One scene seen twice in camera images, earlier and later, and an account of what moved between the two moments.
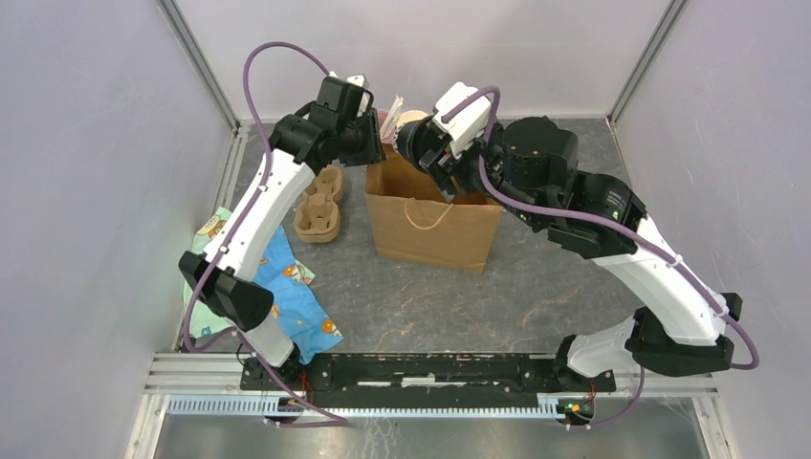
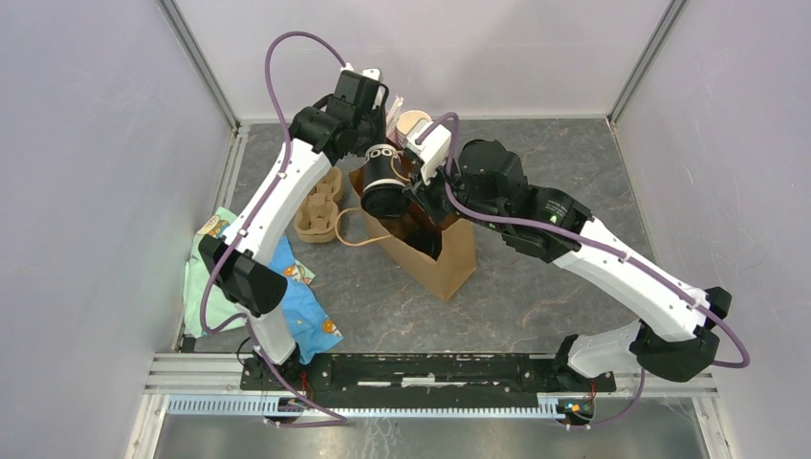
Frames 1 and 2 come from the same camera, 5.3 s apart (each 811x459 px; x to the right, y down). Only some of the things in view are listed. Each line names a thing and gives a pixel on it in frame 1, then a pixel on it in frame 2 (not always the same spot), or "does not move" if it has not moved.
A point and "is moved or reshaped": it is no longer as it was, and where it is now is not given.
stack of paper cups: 409,117 does not move
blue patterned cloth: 295,303 does not move
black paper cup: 414,139 -> 383,165
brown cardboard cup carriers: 317,216 does not move
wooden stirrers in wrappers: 389,124 does not move
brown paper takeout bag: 412,222 is moved or reshaped
